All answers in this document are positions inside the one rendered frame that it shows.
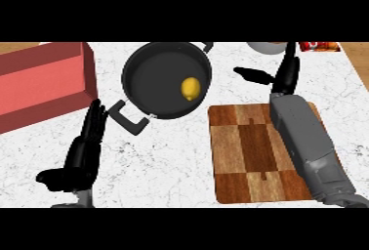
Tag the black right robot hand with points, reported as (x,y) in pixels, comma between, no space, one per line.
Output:
(286,73)

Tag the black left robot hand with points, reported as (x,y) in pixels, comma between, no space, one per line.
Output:
(81,153)

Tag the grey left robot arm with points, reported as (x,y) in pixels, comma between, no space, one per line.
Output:
(78,199)

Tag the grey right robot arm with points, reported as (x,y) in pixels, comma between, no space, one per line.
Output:
(307,146)

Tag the yellow lemon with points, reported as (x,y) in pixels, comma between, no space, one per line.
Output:
(190,88)

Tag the wooden cutting board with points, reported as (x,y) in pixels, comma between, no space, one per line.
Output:
(245,153)

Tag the grey bowl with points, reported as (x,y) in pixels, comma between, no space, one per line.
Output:
(265,47)

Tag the red patterned packet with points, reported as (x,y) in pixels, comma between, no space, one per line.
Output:
(318,46)

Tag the red box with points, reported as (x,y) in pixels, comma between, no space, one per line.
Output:
(42,84)

